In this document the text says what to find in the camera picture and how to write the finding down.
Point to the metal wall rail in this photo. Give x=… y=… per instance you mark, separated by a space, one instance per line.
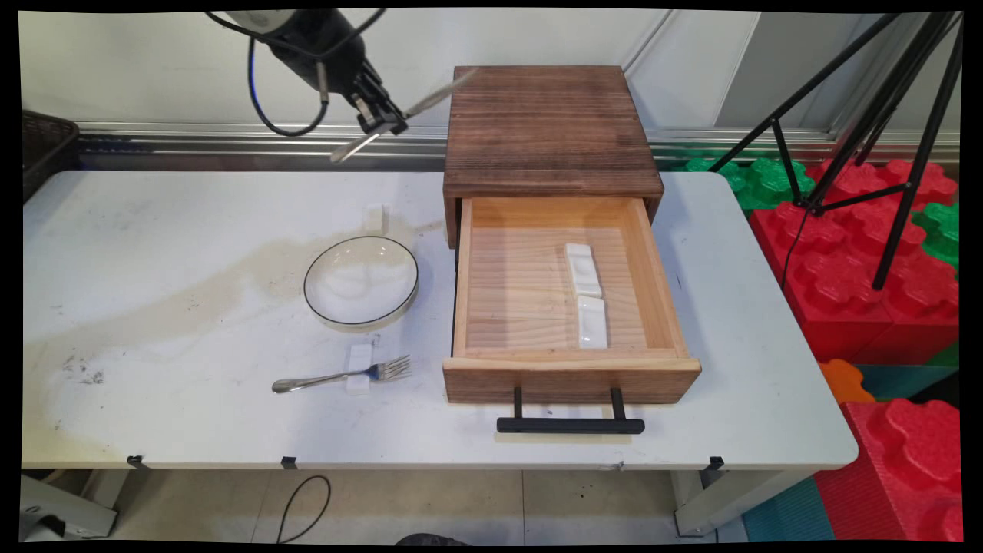
x=200 y=138

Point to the green foam block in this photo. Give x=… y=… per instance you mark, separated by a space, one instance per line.
x=941 y=230
x=768 y=180

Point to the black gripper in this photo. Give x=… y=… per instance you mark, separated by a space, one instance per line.
x=322 y=50

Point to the light wooden drawer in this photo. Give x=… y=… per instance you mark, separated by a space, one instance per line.
x=522 y=299

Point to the black table edge clip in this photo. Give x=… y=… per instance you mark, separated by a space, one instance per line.
x=715 y=462
x=289 y=462
x=137 y=462

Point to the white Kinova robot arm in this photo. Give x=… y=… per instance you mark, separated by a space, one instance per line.
x=257 y=18

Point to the grey table leg frame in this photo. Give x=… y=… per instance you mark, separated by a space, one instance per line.
x=69 y=511

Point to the teal foam mat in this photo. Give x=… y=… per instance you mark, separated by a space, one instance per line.
x=787 y=514

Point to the black tripod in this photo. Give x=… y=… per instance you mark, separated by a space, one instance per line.
x=914 y=130

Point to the large red foam block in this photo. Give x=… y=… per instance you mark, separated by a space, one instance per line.
x=845 y=276

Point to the silver table knife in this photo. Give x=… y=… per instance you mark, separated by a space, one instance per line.
x=438 y=96

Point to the dark wooden drawer cabinet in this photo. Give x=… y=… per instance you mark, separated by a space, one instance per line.
x=545 y=130

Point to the white ceramic cutlery rest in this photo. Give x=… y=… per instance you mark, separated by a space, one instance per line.
x=592 y=322
x=359 y=359
x=584 y=269
x=374 y=217

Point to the white plate black rim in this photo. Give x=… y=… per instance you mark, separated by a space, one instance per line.
x=361 y=280

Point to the orange foam piece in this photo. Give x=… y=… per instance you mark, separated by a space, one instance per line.
x=843 y=382

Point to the silver fork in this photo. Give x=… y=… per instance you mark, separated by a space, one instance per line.
x=330 y=378

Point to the white table leg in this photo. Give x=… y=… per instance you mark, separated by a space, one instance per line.
x=729 y=499

